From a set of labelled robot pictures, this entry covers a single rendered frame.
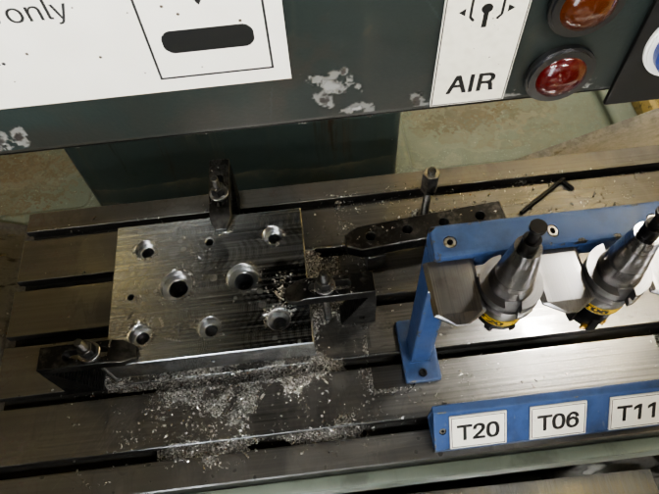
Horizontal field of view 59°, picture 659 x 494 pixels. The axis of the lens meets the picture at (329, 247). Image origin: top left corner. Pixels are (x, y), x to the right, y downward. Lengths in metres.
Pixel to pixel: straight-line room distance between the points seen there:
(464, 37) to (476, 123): 1.39
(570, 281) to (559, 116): 1.08
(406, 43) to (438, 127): 1.37
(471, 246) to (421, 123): 1.00
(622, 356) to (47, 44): 0.89
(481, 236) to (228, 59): 0.45
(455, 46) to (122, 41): 0.12
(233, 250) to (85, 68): 0.69
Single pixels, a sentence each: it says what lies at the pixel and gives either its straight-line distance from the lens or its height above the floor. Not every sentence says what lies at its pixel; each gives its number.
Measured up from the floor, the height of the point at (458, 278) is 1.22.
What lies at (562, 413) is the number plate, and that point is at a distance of 0.88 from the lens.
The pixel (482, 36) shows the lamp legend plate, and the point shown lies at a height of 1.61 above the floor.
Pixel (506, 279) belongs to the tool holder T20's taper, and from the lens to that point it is 0.58.
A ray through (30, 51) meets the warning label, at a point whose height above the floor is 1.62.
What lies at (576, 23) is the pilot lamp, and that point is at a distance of 0.23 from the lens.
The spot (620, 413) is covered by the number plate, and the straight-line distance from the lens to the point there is 0.91.
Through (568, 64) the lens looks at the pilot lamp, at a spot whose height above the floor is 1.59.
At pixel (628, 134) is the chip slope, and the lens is 1.42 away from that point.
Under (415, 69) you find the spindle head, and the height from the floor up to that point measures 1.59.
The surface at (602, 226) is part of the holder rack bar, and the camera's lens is 0.67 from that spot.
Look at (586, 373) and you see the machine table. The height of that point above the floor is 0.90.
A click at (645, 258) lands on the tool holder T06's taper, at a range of 0.61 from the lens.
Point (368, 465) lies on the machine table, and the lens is 0.86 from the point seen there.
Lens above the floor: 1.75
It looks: 59 degrees down
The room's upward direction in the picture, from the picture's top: 5 degrees counter-clockwise
